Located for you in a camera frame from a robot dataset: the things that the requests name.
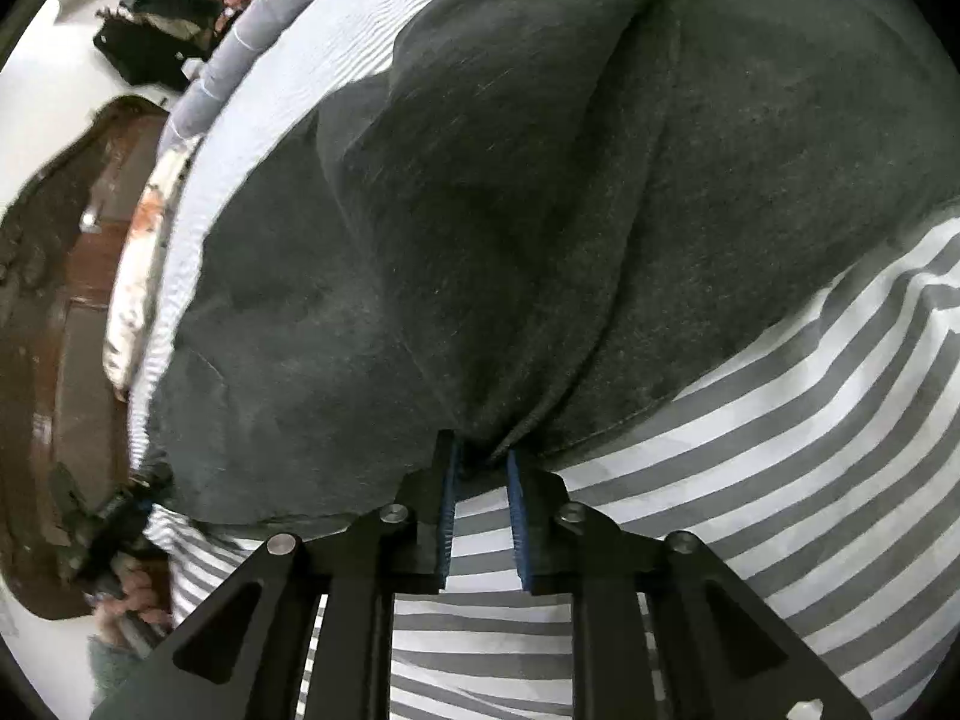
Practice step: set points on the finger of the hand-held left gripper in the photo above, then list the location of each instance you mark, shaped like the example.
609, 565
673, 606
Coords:
154, 481

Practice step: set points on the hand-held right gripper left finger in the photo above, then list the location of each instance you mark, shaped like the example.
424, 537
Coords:
450, 514

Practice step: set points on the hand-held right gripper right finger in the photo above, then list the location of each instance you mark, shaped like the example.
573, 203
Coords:
517, 521

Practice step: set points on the dark grey pants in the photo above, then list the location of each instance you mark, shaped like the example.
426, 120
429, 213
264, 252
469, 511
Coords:
487, 202

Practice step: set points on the person's left forearm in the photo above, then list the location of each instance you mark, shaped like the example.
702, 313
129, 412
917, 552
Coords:
116, 671

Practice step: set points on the person's left hand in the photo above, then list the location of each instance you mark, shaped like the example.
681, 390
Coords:
135, 596

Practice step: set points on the dark wooden headboard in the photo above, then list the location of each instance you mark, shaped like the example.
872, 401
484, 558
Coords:
45, 315

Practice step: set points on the floral pillow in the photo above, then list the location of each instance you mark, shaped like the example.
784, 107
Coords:
139, 262

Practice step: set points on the grey white striped bed sheet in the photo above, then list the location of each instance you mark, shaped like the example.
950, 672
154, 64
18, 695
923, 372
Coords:
750, 502

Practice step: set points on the black bag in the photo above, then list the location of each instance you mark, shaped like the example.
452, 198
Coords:
146, 52

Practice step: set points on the blue-grey quilt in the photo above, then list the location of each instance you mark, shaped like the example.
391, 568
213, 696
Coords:
255, 22

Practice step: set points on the black bags on floor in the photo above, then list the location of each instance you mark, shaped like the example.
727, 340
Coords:
187, 7

